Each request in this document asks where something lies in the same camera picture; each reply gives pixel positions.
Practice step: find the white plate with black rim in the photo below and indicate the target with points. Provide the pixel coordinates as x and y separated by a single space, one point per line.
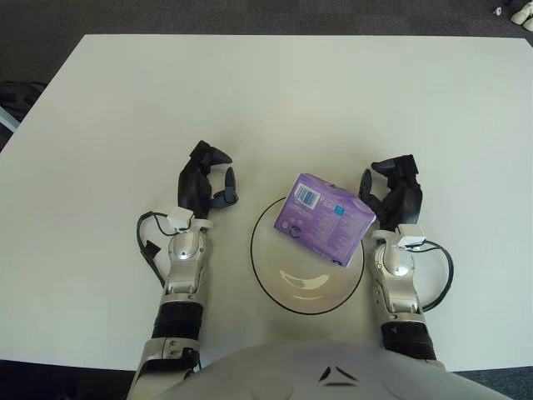
308 287

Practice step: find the purple tissue paper pack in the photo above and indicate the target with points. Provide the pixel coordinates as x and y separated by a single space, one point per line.
320 221

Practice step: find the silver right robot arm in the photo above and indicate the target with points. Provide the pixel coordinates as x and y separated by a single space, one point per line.
395 266

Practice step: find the small white round object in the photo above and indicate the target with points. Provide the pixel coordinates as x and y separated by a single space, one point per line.
497 11

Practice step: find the black bag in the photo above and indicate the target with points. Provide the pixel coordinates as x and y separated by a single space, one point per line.
18 93

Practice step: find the white robot foot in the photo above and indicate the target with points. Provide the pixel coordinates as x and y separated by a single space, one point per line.
522 17

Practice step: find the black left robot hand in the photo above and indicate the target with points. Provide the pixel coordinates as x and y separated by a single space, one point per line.
191 187

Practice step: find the grey robot torso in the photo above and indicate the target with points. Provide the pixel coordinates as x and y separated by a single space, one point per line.
312 375

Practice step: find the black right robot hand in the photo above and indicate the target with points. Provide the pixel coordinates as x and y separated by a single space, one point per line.
408 200

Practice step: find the light grey panel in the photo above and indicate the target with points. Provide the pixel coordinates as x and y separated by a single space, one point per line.
7 120

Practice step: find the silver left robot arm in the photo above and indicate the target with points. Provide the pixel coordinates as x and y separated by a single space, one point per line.
185 250

